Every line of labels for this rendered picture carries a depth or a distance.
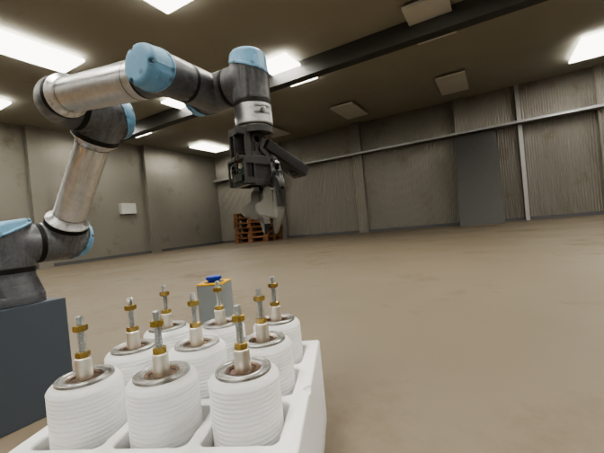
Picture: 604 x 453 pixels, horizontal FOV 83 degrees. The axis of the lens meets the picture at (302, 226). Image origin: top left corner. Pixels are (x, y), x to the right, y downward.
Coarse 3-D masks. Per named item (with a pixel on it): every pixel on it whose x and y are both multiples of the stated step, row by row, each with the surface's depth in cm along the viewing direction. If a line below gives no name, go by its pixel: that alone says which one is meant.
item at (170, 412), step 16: (192, 368) 50; (128, 384) 46; (176, 384) 45; (192, 384) 47; (128, 400) 45; (144, 400) 44; (160, 400) 44; (176, 400) 45; (192, 400) 47; (128, 416) 45; (144, 416) 43; (160, 416) 44; (176, 416) 45; (192, 416) 46; (144, 432) 44; (160, 432) 44; (176, 432) 44; (192, 432) 46; (144, 448) 44; (160, 448) 44
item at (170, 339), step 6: (186, 324) 74; (174, 330) 70; (180, 330) 71; (186, 330) 72; (144, 336) 70; (150, 336) 69; (162, 336) 68; (168, 336) 69; (174, 336) 69; (180, 336) 70; (186, 336) 71; (168, 342) 69; (174, 342) 69; (168, 348) 69
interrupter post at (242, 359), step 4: (248, 348) 47; (236, 352) 46; (240, 352) 46; (244, 352) 46; (248, 352) 46; (236, 356) 46; (240, 356) 46; (244, 356) 46; (248, 356) 46; (236, 360) 46; (240, 360) 46; (244, 360) 46; (248, 360) 46; (236, 364) 46; (240, 364) 46; (244, 364) 46; (248, 364) 46; (236, 368) 46; (240, 368) 46; (244, 368) 46; (248, 368) 46; (236, 372) 46; (240, 372) 46; (244, 372) 46
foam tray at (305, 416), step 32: (320, 352) 76; (320, 384) 70; (288, 416) 47; (320, 416) 65; (32, 448) 46; (96, 448) 44; (128, 448) 47; (192, 448) 42; (224, 448) 42; (256, 448) 41; (288, 448) 40; (320, 448) 60
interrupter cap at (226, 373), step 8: (232, 360) 50; (256, 360) 49; (264, 360) 49; (224, 368) 47; (232, 368) 48; (256, 368) 47; (264, 368) 46; (216, 376) 45; (224, 376) 45; (232, 376) 44; (240, 376) 44; (248, 376) 44; (256, 376) 44
